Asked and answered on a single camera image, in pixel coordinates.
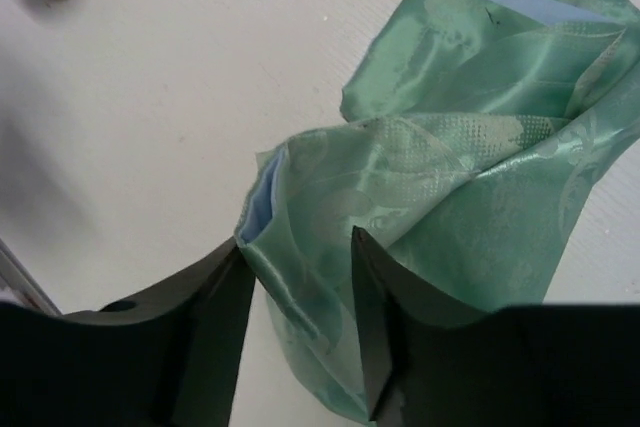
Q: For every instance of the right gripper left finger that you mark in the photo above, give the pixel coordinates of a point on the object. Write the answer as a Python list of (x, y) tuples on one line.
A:
[(168, 355)]

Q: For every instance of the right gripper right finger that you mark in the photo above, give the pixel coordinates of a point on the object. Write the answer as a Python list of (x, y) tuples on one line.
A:
[(429, 359)]

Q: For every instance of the green patterned satin placemat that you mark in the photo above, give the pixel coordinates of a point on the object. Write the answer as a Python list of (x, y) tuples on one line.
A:
[(473, 132)]

